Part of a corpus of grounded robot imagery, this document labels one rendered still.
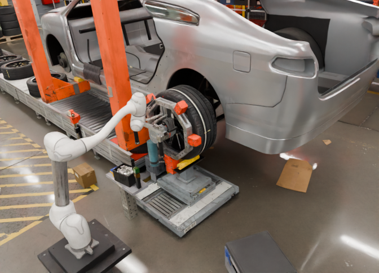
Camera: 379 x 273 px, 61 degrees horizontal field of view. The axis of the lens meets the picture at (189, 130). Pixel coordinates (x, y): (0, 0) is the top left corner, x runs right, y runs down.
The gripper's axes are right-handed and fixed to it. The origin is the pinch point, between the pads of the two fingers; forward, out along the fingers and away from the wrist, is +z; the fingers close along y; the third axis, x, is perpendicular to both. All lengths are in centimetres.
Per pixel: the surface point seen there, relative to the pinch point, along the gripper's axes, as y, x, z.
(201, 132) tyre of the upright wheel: 40, -33, -15
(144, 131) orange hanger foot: -25, -53, 30
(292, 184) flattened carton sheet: 112, -142, 15
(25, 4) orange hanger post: -159, 72, 162
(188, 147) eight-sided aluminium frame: 28, -42, -20
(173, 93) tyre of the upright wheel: 23.0, -4.3, 7.0
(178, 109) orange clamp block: 27.2, -9.5, -11.0
